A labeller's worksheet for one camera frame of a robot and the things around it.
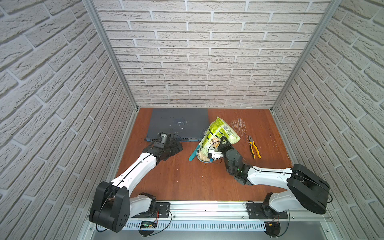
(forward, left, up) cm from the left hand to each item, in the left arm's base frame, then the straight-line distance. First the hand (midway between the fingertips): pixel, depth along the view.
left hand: (176, 144), depth 86 cm
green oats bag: (+4, -24, +10) cm, 27 cm away
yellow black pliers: (+6, -50, -8) cm, 51 cm away
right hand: (-1, -27, +10) cm, 29 cm away
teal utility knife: (-2, -11, -8) cm, 13 cm away
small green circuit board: (-38, +12, -13) cm, 42 cm away
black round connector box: (-40, -49, -10) cm, 64 cm away
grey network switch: (+23, -7, -7) cm, 25 cm away
